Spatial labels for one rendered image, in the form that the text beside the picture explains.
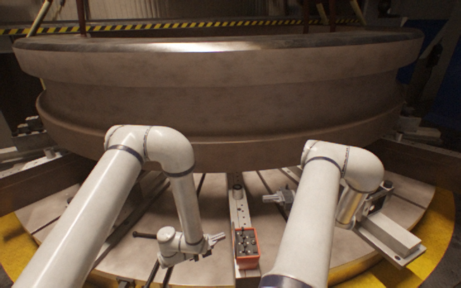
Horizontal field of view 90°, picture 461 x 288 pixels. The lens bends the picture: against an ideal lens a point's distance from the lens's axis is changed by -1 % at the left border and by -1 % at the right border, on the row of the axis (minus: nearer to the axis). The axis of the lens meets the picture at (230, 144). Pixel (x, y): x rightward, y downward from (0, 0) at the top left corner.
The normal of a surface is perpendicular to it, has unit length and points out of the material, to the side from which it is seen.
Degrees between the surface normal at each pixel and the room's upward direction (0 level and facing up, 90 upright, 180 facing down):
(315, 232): 17
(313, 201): 10
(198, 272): 0
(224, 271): 0
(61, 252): 28
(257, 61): 90
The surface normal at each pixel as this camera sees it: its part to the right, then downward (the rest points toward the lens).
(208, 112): -0.02, 0.47
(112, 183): 0.64, -0.50
